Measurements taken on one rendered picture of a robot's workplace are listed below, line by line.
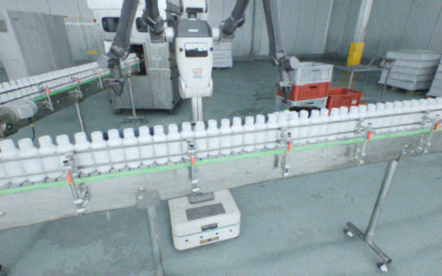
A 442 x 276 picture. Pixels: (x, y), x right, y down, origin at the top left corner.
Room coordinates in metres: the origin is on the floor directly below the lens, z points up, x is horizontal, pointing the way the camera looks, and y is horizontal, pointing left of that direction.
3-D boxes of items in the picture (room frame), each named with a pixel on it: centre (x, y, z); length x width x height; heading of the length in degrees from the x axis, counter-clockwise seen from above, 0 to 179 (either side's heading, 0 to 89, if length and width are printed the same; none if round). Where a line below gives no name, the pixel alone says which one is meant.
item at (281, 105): (3.36, -1.19, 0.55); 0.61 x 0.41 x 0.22; 113
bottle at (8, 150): (0.78, 0.77, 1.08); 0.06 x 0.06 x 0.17
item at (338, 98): (3.66, -1.84, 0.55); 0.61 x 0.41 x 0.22; 109
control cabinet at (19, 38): (5.69, 4.41, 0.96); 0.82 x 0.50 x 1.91; 178
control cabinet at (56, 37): (6.59, 4.37, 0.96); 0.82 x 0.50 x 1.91; 178
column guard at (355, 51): (9.81, -5.32, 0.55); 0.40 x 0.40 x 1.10; 16
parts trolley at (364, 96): (5.08, -2.98, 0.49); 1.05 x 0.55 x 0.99; 106
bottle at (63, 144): (0.82, 0.60, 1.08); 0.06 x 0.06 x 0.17
